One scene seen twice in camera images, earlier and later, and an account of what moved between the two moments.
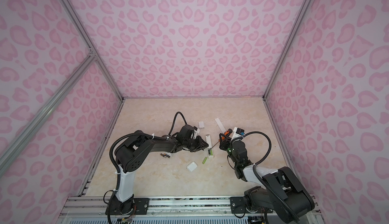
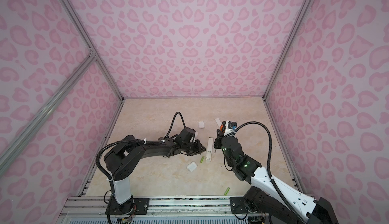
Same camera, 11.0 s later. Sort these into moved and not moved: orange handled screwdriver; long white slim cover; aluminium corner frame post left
Moved: orange handled screwdriver
Not moved: aluminium corner frame post left; long white slim cover
